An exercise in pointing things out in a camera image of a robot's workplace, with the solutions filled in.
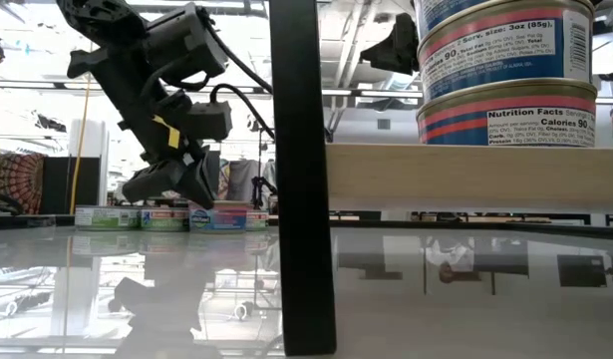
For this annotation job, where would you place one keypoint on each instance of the grey hanging cloth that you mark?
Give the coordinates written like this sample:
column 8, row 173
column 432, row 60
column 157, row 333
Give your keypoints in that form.
column 242, row 177

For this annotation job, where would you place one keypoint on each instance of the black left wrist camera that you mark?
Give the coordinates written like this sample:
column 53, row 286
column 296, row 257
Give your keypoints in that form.
column 211, row 122

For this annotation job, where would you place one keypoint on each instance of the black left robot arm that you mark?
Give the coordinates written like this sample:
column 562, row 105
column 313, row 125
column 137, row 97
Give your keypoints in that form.
column 186, row 45

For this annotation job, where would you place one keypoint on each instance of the yellow tape piece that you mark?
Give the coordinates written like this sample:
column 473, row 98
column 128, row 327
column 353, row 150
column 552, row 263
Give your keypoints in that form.
column 170, row 134

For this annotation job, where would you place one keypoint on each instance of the patterned red tapestry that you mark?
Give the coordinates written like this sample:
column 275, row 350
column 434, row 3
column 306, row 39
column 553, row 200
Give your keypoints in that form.
column 14, row 179

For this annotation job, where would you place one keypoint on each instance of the gold-lidded salmon can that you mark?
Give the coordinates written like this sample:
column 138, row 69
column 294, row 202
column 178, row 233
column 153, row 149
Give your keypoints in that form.
column 435, row 15
column 485, row 55
column 226, row 219
column 455, row 124

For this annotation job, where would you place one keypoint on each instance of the white pillar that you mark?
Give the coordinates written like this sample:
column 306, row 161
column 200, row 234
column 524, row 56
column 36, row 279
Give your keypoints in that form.
column 94, row 144

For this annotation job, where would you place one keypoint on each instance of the black metal table frame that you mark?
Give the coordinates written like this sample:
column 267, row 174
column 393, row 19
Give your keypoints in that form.
column 485, row 230

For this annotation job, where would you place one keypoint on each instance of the black shelf side panel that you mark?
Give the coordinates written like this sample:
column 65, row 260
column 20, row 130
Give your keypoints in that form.
column 301, row 199

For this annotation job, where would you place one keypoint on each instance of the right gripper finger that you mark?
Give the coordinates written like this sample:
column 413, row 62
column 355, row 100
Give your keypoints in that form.
column 403, row 47

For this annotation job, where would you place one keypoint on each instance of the black standing board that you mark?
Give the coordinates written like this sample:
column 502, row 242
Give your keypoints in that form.
column 62, row 184

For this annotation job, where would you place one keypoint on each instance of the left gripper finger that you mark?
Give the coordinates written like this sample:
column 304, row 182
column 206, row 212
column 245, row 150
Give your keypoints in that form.
column 201, row 179
column 156, row 182

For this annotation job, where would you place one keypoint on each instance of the wooden shelf board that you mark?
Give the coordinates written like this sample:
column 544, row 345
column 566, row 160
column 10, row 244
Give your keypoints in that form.
column 460, row 174

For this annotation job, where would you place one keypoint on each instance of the square wall vent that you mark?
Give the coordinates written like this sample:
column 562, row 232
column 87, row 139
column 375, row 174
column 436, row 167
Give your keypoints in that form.
column 383, row 124

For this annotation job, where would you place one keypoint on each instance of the long ceiling light bar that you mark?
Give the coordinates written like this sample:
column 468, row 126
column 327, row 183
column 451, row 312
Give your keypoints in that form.
column 356, row 93

